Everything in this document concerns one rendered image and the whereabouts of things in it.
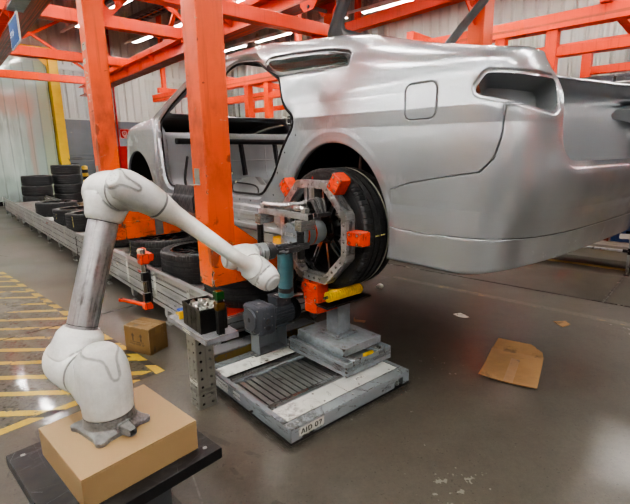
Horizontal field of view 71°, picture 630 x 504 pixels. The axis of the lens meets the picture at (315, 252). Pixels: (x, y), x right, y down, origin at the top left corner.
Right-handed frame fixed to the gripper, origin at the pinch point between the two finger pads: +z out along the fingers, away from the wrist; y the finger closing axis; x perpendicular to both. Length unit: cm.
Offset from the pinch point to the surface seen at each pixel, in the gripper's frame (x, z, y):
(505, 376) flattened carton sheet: -82, 101, 56
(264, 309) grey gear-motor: -43, 4, -39
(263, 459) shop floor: -83, -40, 22
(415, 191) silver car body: 25, 36, 39
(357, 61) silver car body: 86, 39, -1
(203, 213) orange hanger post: 11, -16, -66
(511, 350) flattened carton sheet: -82, 136, 43
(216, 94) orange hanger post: 74, -7, -60
